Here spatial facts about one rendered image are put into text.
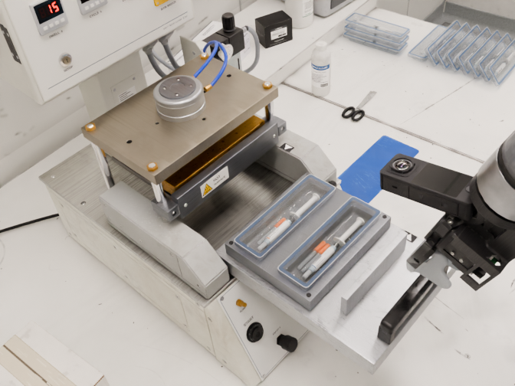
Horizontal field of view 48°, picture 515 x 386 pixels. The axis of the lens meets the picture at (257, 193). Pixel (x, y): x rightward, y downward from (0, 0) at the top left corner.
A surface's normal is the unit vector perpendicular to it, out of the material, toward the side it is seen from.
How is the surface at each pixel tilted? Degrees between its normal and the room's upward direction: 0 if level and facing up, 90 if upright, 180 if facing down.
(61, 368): 2
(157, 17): 90
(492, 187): 81
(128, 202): 0
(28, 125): 90
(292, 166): 90
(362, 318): 0
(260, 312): 65
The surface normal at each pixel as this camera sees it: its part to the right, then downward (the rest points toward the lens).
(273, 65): -0.07, -0.70
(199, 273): 0.43, -0.25
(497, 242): -0.67, 0.56
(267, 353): 0.64, 0.10
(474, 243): 0.18, -0.51
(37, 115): 0.78, 0.41
